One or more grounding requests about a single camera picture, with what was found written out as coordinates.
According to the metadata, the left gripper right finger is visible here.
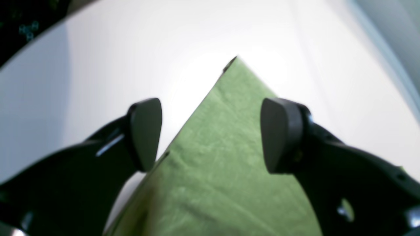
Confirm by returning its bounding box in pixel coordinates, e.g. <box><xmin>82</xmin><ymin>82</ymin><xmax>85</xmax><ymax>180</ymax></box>
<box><xmin>261</xmin><ymin>98</ymin><xmax>420</xmax><ymax>236</ymax></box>

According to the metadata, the green t-shirt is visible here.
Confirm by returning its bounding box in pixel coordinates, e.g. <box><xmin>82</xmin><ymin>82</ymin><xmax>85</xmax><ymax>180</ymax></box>
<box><xmin>104</xmin><ymin>57</ymin><xmax>323</xmax><ymax>236</ymax></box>

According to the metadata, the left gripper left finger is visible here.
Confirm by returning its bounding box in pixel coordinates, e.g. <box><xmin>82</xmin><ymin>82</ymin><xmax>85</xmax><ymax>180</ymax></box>
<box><xmin>0</xmin><ymin>98</ymin><xmax>162</xmax><ymax>236</ymax></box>

